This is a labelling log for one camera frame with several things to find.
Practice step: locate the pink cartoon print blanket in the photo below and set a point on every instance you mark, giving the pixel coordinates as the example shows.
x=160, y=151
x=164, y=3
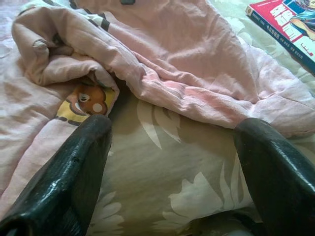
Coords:
x=172, y=49

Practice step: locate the beige floral bed sheet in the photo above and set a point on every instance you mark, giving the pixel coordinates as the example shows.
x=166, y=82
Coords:
x=160, y=159

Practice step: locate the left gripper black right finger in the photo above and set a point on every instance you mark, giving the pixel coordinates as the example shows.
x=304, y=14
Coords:
x=278, y=177

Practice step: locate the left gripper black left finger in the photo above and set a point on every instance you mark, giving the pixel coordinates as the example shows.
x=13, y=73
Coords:
x=69, y=177

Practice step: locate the colourful manga comic book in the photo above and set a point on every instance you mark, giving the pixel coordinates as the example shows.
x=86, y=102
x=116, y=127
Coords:
x=290, y=27

